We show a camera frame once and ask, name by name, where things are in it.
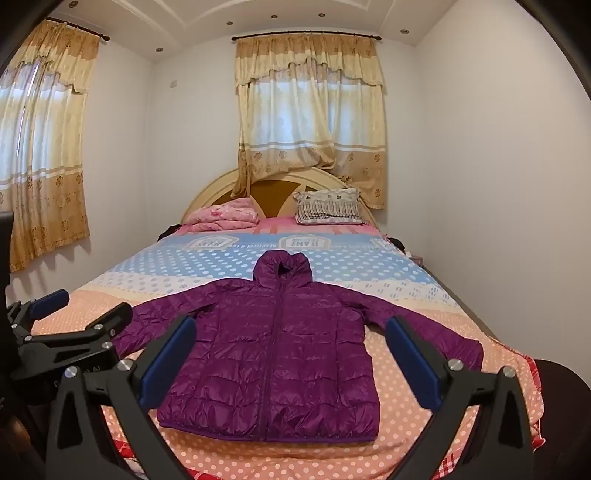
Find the red checked sheet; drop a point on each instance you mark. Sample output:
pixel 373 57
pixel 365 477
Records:
pixel 123 451

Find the purple puffer jacket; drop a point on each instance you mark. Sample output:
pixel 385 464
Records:
pixel 286 350

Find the cream wooden headboard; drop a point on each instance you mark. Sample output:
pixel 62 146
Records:
pixel 217 189

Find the dark curtain rod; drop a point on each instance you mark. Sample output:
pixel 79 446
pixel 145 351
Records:
pixel 102 37
pixel 277 34

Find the dark brown rounded furniture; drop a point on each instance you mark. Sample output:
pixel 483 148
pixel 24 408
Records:
pixel 561 397

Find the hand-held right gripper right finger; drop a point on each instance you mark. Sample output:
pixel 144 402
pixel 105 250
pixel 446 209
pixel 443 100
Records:
pixel 413 369

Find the pink folded blanket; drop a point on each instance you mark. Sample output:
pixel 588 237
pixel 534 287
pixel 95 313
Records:
pixel 221 217

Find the polka dot bedspread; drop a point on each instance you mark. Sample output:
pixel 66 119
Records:
pixel 351 272

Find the striped grey pillow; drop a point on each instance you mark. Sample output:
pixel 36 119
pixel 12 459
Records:
pixel 328 207

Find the dark bedside item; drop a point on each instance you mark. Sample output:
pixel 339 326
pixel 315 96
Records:
pixel 397 242

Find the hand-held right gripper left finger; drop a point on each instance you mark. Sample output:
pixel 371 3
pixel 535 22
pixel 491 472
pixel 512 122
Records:
pixel 166 364

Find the beige floral curtain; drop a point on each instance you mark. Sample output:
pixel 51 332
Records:
pixel 304 115
pixel 41 138

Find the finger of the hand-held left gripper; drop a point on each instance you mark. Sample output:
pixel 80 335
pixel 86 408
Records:
pixel 51 301
pixel 94 328

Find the dark clothing bundle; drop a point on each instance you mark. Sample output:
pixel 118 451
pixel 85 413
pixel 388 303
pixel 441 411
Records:
pixel 167 230

